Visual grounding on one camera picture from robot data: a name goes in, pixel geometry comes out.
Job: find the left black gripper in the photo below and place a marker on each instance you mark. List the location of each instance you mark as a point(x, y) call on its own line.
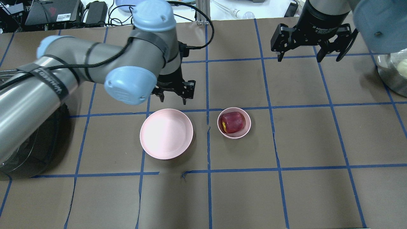
point(172, 78)

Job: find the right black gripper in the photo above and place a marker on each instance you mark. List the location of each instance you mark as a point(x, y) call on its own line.
point(319, 19)

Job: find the red apple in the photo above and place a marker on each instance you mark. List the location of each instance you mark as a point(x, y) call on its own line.
point(232, 122)

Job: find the small pink bowl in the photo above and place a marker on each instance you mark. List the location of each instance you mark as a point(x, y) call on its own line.
point(241, 133)

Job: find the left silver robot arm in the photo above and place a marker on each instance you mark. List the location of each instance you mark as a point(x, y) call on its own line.
point(149, 63)

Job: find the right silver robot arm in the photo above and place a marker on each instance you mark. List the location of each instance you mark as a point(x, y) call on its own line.
point(382, 24)

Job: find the pink plate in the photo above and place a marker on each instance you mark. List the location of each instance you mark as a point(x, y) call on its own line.
point(166, 134)

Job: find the steel pot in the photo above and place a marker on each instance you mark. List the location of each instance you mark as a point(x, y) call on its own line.
point(392, 71)

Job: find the black power adapter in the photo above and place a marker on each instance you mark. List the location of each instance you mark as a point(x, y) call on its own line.
point(96, 14)

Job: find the dark grey rice cooker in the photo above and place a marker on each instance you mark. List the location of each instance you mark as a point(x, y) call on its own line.
point(38, 151)

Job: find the black computer box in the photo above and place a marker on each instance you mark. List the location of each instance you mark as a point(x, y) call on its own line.
point(54, 12)

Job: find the aluminium frame post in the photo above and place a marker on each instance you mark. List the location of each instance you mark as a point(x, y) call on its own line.
point(203, 15)

